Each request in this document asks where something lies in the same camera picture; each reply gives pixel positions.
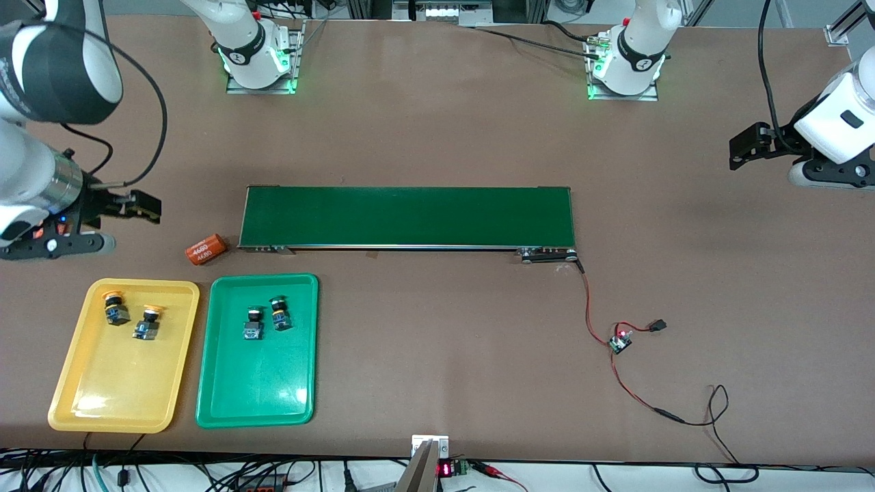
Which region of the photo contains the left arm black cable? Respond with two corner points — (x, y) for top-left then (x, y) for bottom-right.
(757, 0), (804, 155)

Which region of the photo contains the orange 4680 cylinder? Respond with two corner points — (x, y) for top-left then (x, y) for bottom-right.
(185, 234), (228, 267)

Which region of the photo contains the aluminium frame strut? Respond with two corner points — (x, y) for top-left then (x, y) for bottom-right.
(824, 0), (869, 47)

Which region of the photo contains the red black motor wire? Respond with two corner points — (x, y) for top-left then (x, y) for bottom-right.
(576, 258), (616, 346)

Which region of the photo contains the red black supply wire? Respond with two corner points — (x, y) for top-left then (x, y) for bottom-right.
(610, 350), (686, 423)

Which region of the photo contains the metal clamp bracket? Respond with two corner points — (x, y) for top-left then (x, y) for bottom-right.
(412, 435), (450, 460)

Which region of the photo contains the grey metal bar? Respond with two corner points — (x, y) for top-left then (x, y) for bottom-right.
(395, 441), (445, 492)

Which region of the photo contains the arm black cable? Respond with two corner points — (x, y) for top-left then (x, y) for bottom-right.
(60, 24), (169, 189)
(757, 0), (804, 155)

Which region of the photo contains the yellow push button switch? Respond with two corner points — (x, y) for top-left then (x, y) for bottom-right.
(102, 290), (131, 327)
(132, 305), (165, 341)

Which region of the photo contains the thin black power cable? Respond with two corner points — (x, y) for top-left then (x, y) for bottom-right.
(682, 384), (761, 484)

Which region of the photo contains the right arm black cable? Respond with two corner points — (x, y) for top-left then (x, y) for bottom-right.
(60, 24), (169, 189)

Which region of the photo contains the red black clip lead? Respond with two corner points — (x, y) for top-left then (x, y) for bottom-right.
(470, 461), (528, 492)

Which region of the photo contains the black plug with red lead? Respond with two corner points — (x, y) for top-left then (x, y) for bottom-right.
(614, 318), (668, 337)

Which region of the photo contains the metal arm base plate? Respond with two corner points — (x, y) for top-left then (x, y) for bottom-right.
(587, 34), (660, 102)
(226, 20), (305, 95)

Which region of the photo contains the aluminium frame with white light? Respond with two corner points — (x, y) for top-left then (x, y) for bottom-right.
(392, 0), (494, 27)

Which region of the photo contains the green plastic tray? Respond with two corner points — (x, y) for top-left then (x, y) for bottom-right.
(196, 273), (320, 429)

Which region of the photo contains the green conveyor belt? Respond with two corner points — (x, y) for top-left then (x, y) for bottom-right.
(237, 185), (582, 264)

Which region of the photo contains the yellow plastic tray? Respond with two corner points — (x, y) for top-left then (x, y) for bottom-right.
(47, 278), (200, 434)

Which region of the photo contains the long black cable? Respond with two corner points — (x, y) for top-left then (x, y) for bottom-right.
(472, 26), (599, 59)

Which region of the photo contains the black power strip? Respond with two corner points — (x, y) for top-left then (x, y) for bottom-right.
(232, 475), (291, 492)

